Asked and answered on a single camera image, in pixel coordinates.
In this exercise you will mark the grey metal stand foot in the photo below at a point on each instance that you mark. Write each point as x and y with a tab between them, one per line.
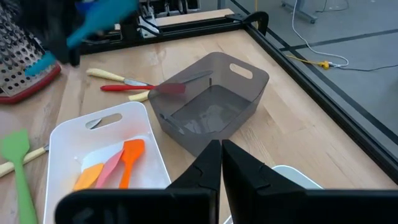
300	11

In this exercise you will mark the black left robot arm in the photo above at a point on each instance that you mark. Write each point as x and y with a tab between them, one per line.
129	29

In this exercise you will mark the pink silicone spatula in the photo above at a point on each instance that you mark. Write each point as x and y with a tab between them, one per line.
109	169

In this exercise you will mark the red box grater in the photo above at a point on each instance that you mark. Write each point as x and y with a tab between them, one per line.
18	62

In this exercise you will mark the orange spoon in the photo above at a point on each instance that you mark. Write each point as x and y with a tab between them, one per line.
132	152

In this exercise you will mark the red silicone spatula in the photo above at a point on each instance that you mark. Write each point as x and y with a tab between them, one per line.
124	88

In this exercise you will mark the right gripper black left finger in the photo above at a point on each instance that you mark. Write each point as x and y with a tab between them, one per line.
205	174

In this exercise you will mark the yellow silicone spatula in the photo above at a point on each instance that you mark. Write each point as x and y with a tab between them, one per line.
88	175

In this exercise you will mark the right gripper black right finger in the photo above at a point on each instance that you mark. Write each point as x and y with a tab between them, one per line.
245	177

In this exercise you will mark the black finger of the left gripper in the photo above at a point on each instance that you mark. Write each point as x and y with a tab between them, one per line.
59	49
75	54

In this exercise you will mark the grey translucent plastic bin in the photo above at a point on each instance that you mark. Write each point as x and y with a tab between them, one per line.
217	118

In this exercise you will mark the green silicone spatula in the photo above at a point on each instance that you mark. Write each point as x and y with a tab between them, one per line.
14	146

